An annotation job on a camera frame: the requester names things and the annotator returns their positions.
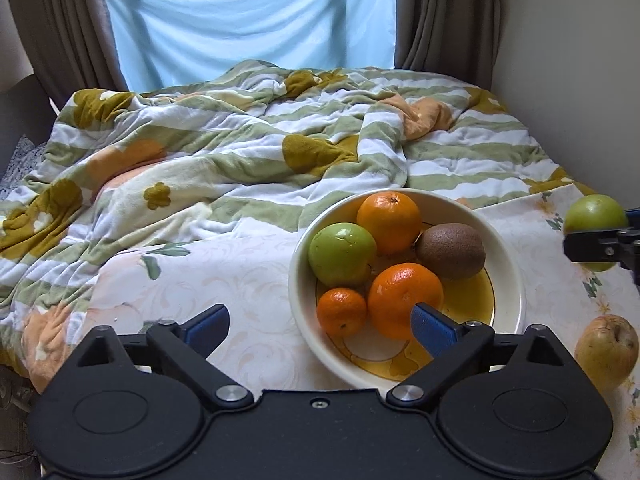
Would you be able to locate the yellow apple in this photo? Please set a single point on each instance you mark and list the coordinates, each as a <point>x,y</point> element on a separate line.
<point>605,352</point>

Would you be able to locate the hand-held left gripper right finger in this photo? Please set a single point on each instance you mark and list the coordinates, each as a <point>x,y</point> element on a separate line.
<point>431,331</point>

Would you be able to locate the medium orange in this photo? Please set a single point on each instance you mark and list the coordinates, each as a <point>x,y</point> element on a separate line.
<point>389,221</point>

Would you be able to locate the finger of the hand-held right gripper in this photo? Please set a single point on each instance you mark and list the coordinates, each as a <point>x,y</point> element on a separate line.
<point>634,216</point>
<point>600,246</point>

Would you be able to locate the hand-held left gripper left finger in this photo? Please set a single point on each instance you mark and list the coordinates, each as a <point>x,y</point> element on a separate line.
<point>209,329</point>

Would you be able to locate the grey patterned cloth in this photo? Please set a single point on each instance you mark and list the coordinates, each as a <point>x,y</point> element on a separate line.
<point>20,162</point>

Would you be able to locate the white floral tablecloth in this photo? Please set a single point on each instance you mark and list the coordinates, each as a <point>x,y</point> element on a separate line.
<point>250,270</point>

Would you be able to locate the brown curtain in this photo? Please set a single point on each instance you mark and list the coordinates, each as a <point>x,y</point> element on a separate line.
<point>65,20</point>
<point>445,15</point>

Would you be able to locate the large orange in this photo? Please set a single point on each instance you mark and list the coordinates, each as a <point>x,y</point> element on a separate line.
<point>400,295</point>

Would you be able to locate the cream bowl with bear print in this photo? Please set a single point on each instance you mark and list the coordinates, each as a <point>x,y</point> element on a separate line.
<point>305,320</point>

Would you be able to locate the small mandarin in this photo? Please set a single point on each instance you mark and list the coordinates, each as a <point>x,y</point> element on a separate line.
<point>342,311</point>

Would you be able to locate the green striped floral blanket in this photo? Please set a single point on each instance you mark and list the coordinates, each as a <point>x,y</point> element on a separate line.
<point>200,160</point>

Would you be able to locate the green apple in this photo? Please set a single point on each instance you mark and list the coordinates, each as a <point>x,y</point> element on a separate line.
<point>595,214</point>
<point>342,254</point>

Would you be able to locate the light blue curtain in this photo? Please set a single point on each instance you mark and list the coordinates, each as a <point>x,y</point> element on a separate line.
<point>250,15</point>

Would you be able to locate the brown kiwi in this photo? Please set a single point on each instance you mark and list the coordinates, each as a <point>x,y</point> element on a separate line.
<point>451,251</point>

